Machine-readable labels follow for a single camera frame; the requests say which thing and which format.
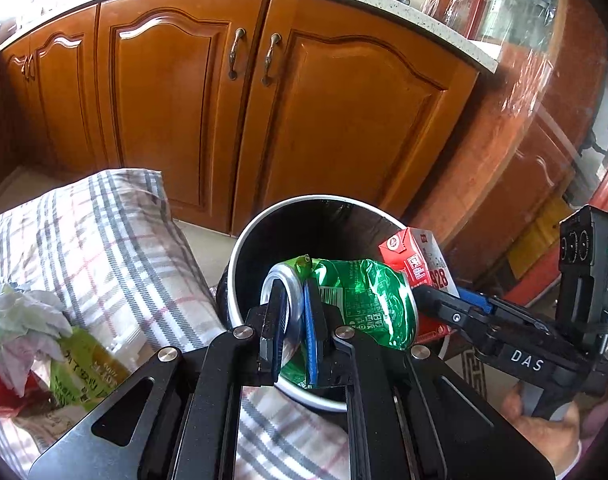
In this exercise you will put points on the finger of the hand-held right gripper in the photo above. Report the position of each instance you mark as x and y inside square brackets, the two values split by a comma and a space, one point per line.
[478, 300]
[443, 307]

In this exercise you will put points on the speckled kitchen countertop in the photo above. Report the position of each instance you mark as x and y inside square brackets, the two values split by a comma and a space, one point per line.
[433, 25]

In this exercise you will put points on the red milk carton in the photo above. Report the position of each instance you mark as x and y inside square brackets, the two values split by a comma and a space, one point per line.
[413, 255]

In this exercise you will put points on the crumpled paper ball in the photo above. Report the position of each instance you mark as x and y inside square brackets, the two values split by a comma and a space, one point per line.
[24, 320]

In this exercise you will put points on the crushed green can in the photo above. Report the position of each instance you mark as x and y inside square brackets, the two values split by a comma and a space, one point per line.
[364, 305]

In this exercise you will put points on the person's right hand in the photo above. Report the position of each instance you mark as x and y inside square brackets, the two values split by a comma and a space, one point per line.
[548, 435]

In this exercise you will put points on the light green packet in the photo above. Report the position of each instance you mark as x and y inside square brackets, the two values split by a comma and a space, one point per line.
[84, 365]

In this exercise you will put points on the wooden lower cabinets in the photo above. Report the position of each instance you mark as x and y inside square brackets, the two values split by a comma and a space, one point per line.
[174, 110]

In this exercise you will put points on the patterned floor mat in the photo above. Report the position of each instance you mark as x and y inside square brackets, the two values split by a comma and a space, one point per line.
[471, 375]

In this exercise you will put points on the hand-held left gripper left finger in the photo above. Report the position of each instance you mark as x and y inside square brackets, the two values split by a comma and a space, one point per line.
[280, 340]

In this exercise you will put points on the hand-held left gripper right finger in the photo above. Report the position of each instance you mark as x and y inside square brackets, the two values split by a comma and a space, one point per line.
[314, 345]

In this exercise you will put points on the plaid tablecloth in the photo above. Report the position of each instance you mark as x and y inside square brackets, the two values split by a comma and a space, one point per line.
[109, 260]

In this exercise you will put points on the white rimmed trash bin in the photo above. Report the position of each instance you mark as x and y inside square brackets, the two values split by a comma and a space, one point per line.
[329, 225]

